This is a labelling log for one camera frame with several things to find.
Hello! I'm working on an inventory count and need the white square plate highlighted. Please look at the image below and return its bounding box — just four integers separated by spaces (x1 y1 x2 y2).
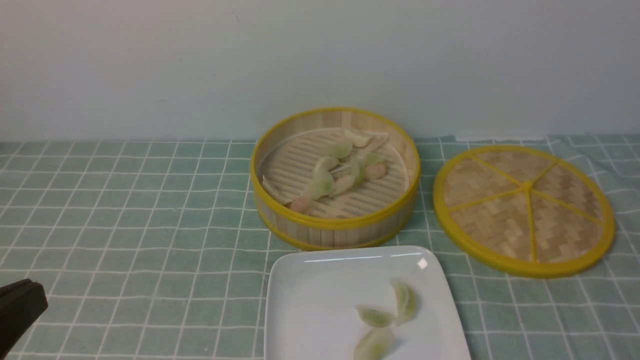
263 245 472 360

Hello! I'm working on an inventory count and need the pinkish white dumpling right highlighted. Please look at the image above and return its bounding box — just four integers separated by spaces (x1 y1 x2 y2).
362 153 387 182

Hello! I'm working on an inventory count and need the yellow-rimmed bamboo steamer basket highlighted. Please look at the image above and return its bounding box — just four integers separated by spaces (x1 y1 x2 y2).
249 107 421 251

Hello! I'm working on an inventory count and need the pinkish dumpling front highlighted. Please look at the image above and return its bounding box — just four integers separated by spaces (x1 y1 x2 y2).
288 194 317 215

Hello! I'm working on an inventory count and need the green dumpling back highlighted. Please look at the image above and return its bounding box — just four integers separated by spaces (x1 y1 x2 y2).
327 141 354 160

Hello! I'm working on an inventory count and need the light green steamed dumpling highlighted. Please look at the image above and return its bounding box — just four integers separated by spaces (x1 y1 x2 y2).
391 280 419 326

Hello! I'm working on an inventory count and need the yellow-rimmed woven steamer lid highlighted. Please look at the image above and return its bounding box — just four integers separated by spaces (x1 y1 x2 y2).
432 145 616 279

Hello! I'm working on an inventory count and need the green dumpling centre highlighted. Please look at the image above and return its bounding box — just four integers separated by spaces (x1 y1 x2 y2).
308 169 335 200

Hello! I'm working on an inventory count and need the pale green steamed dumpling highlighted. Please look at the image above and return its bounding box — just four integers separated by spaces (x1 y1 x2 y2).
353 327 395 360

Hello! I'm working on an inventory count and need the white dumpling middle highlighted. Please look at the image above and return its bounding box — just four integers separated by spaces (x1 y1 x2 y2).
312 156 340 177

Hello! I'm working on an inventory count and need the white dumpling back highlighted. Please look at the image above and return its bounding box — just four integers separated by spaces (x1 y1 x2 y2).
343 128 375 148

